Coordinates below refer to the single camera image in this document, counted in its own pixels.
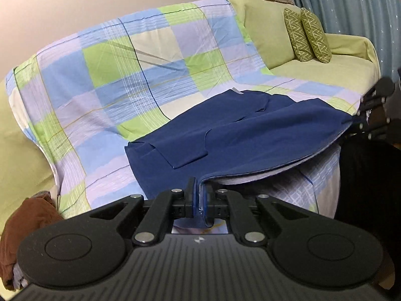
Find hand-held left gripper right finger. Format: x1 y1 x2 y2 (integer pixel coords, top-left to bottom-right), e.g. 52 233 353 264
200 182 317 247

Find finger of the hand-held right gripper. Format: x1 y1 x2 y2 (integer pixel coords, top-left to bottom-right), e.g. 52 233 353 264
357 77 396 115
343 114 393 141

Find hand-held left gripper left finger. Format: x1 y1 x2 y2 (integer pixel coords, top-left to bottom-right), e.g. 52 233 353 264
89 177 199 246

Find navy blue garment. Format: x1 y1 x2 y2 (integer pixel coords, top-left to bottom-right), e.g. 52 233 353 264
125 89 365 226

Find green zigzag patterned pillow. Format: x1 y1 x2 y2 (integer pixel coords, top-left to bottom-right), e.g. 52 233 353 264
283 7 315 62
300 7 333 63

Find blue grey curtain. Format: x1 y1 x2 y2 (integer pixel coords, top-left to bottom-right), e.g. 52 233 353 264
271 0 401 85

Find light green sofa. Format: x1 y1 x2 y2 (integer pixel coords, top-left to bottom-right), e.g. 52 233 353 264
0 0 383 226

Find checkered blue green blanket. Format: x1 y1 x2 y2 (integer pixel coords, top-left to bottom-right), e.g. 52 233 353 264
6 0 359 226

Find brown cloth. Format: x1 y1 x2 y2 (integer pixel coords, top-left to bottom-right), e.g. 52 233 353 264
0 191 65 290

